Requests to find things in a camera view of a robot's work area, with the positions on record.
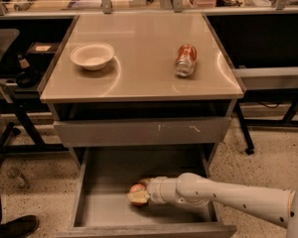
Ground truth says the closed grey top drawer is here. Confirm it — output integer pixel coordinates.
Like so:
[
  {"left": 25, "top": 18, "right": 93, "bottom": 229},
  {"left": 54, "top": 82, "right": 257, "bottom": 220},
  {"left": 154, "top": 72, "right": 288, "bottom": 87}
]
[{"left": 54, "top": 117, "right": 231, "bottom": 147}]

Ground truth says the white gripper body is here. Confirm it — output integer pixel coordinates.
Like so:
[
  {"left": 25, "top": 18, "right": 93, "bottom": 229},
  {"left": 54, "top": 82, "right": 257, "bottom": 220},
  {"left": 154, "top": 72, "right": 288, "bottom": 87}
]
[{"left": 146, "top": 177, "right": 177, "bottom": 204}]

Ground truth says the orange soda can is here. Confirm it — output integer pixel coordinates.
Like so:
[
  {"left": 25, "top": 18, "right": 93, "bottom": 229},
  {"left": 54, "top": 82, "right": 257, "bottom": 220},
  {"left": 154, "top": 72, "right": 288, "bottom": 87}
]
[{"left": 174, "top": 44, "right": 197, "bottom": 77}]

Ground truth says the open grey middle drawer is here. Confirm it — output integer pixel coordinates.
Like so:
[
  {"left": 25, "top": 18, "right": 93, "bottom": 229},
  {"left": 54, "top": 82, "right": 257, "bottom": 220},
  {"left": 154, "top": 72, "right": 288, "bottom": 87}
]
[{"left": 55, "top": 145, "right": 236, "bottom": 238}]

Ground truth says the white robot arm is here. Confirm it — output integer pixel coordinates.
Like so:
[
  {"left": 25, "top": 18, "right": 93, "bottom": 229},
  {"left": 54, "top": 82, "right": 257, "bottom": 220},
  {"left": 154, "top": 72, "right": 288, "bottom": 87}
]
[{"left": 127, "top": 173, "right": 298, "bottom": 238}]

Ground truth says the black desk frame left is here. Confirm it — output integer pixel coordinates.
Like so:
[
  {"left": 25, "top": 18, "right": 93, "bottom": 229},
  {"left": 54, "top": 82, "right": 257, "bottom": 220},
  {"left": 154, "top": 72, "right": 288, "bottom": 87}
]
[{"left": 0, "top": 80, "right": 67, "bottom": 154}]

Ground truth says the red apple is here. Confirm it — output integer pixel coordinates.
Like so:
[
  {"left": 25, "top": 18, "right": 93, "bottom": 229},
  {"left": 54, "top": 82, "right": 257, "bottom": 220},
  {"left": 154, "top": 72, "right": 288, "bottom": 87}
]
[{"left": 129, "top": 183, "right": 148, "bottom": 192}]

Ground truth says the white paper bowl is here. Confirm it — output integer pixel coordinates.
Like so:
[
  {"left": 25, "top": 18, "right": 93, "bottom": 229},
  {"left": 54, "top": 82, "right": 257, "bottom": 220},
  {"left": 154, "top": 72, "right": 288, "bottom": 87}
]
[{"left": 70, "top": 43, "right": 114, "bottom": 71}]

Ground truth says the black shoe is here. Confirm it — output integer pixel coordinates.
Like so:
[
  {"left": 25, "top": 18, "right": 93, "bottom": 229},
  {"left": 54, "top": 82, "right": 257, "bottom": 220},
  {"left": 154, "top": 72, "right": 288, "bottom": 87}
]
[{"left": 0, "top": 215, "right": 39, "bottom": 238}]

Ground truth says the grey drawer cabinet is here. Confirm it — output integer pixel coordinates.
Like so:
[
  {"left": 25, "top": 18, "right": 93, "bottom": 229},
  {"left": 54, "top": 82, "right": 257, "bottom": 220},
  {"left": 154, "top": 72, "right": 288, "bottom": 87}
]
[{"left": 37, "top": 12, "right": 246, "bottom": 171}]

